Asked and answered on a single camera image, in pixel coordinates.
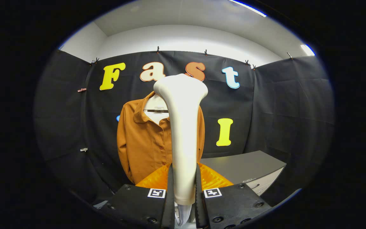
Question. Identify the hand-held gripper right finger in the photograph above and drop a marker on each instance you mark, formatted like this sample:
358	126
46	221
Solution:
199	203

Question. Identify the white mannequin torso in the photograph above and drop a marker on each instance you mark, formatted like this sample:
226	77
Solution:
156	105

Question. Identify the grey cabinet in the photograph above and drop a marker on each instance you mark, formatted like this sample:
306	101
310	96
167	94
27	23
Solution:
243	165

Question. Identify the orange button-up shirt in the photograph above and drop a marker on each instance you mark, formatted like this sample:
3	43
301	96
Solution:
141	143

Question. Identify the long ceiling light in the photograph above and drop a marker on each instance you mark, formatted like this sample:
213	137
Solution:
249	8

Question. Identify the small ceiling light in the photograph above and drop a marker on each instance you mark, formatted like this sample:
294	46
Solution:
307	50

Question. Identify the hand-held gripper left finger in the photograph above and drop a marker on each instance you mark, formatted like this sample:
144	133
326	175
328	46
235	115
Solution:
170	203

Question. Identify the pink clip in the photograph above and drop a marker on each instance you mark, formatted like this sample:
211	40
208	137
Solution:
82	90

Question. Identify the white garment steamer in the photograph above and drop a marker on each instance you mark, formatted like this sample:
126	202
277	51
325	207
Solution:
184	143

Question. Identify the black backdrop cloth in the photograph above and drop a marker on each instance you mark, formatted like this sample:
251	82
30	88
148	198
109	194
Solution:
281	111

